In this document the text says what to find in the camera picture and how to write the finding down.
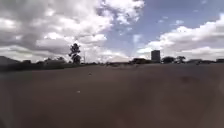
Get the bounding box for dark asphalt road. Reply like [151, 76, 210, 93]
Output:
[0, 63, 224, 128]

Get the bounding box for tall dark tree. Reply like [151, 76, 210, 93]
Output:
[68, 42, 82, 65]

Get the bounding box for tall grey building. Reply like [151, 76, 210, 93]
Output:
[150, 49, 161, 63]

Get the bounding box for distant dark trees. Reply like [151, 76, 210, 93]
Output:
[129, 55, 224, 65]

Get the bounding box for row of dark bushes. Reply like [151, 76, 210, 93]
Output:
[0, 55, 84, 72]

